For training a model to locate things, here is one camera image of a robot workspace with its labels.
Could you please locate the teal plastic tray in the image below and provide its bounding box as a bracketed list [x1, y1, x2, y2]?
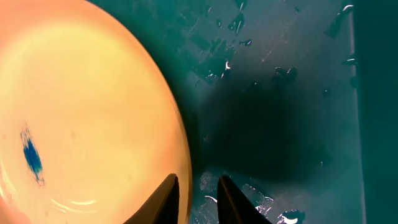
[96, 0, 397, 223]

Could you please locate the yellow-green plate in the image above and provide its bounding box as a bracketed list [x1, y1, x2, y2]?
[1, 1, 192, 223]

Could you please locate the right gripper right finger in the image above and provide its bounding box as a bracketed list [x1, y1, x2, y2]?
[217, 175, 272, 224]

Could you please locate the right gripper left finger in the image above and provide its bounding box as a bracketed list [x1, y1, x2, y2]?
[124, 174, 180, 224]

